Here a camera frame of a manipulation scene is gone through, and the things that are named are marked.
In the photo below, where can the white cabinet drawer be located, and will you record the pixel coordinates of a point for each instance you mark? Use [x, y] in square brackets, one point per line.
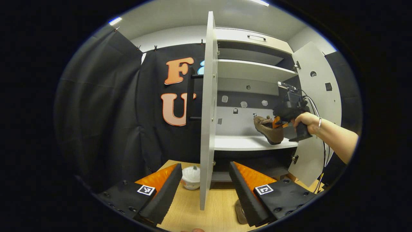
[231, 35]

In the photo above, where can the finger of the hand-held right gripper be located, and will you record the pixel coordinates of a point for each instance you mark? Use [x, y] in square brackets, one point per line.
[276, 122]

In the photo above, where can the brown fuzzy shoe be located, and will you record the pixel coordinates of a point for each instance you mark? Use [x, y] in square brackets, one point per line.
[240, 211]
[268, 130]

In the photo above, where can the white lidded container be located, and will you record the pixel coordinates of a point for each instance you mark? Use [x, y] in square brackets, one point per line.
[191, 177]

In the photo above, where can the black backdrop cloth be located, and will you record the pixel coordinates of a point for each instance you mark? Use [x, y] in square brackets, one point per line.
[106, 112]

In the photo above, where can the white cabinet door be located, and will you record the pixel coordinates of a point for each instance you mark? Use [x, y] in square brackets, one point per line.
[333, 103]
[207, 129]

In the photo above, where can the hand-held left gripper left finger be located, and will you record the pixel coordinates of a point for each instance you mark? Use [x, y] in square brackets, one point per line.
[167, 193]

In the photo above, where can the white shoe cabinet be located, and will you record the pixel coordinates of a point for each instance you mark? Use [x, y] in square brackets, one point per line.
[244, 69]

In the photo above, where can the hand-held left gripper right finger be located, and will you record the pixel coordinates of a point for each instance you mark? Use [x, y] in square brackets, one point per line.
[244, 193]

